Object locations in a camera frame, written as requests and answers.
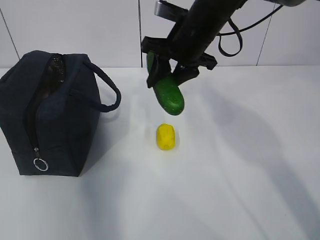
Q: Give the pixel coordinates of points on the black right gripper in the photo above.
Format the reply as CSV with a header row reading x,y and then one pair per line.
x,y
184,45

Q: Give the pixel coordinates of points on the green cucumber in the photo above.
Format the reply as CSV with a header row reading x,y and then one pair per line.
x,y
168,93

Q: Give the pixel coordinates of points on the yellow lemon-shaped fruit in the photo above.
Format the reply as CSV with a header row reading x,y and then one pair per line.
x,y
165,137

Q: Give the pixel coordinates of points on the navy blue lunch bag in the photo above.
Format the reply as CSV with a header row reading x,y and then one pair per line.
x,y
50,106

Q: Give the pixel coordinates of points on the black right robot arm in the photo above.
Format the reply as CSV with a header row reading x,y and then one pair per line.
x,y
209,16

